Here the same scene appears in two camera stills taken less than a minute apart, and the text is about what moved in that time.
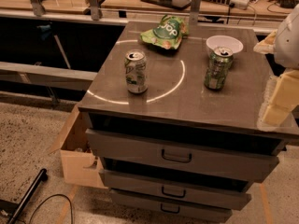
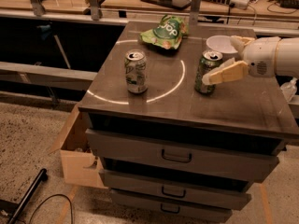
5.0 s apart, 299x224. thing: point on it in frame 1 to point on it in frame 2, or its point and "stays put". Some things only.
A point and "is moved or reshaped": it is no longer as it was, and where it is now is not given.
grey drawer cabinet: [174, 119] stays put
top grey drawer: [181, 157] stays put
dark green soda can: [218, 69] is moved or reshaped
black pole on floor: [41, 177] stays put
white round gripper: [288, 44] to [260, 57]
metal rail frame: [47, 76] stays put
